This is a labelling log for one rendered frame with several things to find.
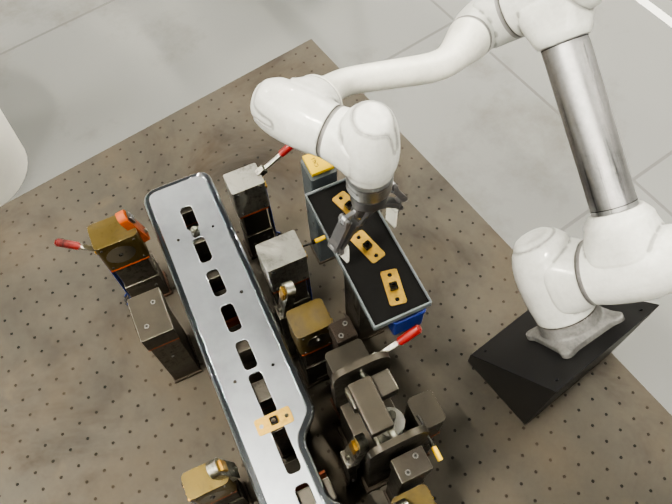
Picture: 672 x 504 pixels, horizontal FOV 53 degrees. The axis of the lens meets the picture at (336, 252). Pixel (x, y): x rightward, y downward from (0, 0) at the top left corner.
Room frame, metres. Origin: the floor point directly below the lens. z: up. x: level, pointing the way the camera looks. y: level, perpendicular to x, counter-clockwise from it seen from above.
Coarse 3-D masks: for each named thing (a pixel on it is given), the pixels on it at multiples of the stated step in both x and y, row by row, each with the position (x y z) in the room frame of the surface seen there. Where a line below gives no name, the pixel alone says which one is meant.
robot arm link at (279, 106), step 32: (448, 32) 1.07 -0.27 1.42; (480, 32) 1.05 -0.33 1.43; (384, 64) 0.93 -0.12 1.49; (416, 64) 0.93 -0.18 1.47; (448, 64) 0.95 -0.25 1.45; (256, 96) 0.80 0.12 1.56; (288, 96) 0.78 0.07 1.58; (320, 96) 0.78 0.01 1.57; (288, 128) 0.74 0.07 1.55; (320, 128) 0.72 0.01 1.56
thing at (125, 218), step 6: (120, 216) 0.85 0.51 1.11; (126, 216) 0.85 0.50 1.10; (132, 216) 0.87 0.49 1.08; (120, 222) 0.84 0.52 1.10; (126, 222) 0.84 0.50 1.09; (132, 222) 0.85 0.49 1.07; (138, 222) 0.88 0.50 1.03; (126, 228) 0.84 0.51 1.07; (132, 228) 0.84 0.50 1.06; (138, 228) 0.85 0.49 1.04; (144, 228) 0.88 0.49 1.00; (144, 234) 0.85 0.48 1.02; (144, 240) 0.85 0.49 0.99
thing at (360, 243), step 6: (354, 234) 0.73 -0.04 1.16; (360, 234) 0.73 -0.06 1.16; (366, 234) 0.73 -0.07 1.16; (354, 240) 0.71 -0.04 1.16; (360, 240) 0.71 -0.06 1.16; (366, 240) 0.71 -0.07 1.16; (372, 240) 0.71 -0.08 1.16; (360, 246) 0.70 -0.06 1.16; (366, 246) 0.69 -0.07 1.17; (372, 246) 0.70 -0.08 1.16; (378, 246) 0.70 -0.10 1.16; (366, 252) 0.68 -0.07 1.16; (372, 252) 0.68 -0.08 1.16; (378, 252) 0.68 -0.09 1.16; (384, 252) 0.68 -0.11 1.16; (372, 258) 0.67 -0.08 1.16; (378, 258) 0.67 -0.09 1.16
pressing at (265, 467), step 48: (192, 192) 0.98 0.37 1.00; (192, 240) 0.83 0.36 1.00; (192, 288) 0.70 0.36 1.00; (240, 288) 0.69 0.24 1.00; (240, 336) 0.56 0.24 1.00; (240, 384) 0.45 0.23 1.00; (288, 384) 0.44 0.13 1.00; (240, 432) 0.34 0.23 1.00; (288, 432) 0.33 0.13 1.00; (288, 480) 0.23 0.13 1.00
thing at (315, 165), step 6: (306, 156) 0.95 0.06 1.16; (312, 156) 0.95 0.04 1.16; (306, 162) 0.94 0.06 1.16; (312, 162) 0.94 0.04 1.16; (318, 162) 0.93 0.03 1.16; (324, 162) 0.93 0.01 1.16; (312, 168) 0.92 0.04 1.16; (318, 168) 0.92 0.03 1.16; (324, 168) 0.92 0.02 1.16; (330, 168) 0.92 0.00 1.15; (312, 174) 0.90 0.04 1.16; (318, 174) 0.91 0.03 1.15
